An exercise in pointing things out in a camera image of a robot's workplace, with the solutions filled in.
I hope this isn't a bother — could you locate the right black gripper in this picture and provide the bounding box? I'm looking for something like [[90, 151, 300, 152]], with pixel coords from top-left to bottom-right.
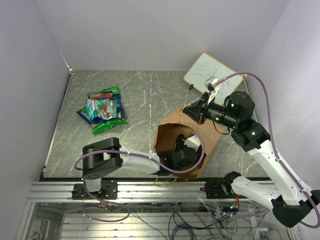
[[181, 91, 239, 129]]

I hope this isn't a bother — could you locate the brown paper bag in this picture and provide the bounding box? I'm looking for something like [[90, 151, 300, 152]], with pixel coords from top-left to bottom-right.
[[153, 106, 226, 180]]

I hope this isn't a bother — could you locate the blue Kettle vinegar chips bag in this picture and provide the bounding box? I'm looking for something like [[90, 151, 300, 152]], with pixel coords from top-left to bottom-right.
[[92, 99, 124, 122]]

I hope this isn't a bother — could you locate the Fox's mint blossom candy bag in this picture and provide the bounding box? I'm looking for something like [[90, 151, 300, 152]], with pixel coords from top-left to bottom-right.
[[85, 98, 117, 120]]

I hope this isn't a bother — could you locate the green Chuba chips bag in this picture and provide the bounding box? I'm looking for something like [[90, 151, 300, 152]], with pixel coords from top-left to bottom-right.
[[87, 86, 126, 135]]

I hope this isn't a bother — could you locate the blue Burts chips bag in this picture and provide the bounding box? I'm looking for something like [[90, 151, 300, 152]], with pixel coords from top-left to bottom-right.
[[88, 91, 121, 100]]

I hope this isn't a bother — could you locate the small blue snack packet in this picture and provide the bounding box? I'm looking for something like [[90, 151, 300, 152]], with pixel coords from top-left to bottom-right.
[[76, 107, 93, 125]]

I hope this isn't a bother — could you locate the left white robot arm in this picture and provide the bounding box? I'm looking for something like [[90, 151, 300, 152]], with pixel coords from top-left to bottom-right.
[[74, 132, 205, 199]]

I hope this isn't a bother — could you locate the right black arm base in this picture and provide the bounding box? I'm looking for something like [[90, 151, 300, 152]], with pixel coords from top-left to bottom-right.
[[199, 171, 242, 199]]

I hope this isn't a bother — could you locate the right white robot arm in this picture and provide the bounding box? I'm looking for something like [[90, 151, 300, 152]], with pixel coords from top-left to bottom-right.
[[182, 91, 320, 228]]

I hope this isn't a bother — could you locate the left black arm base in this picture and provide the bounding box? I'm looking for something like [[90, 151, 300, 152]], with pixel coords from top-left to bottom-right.
[[71, 180, 118, 200]]

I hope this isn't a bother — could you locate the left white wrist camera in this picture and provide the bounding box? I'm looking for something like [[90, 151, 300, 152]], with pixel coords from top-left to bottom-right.
[[184, 134, 201, 151]]

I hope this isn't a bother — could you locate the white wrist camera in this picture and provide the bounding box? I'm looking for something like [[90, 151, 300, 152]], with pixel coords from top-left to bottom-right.
[[184, 134, 201, 151], [204, 76, 222, 104]]

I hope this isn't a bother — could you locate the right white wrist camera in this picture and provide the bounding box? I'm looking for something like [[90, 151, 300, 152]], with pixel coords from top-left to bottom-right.
[[204, 76, 222, 104]]

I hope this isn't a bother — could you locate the small whiteboard wooden frame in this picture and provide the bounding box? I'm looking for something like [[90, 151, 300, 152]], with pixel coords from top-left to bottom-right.
[[183, 52, 244, 105]]

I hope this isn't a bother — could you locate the aluminium frame rail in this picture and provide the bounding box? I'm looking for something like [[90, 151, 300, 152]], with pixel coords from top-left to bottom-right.
[[27, 181, 286, 203]]

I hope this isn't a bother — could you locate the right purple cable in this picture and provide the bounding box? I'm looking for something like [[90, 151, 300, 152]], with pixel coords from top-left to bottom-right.
[[212, 72, 320, 229]]

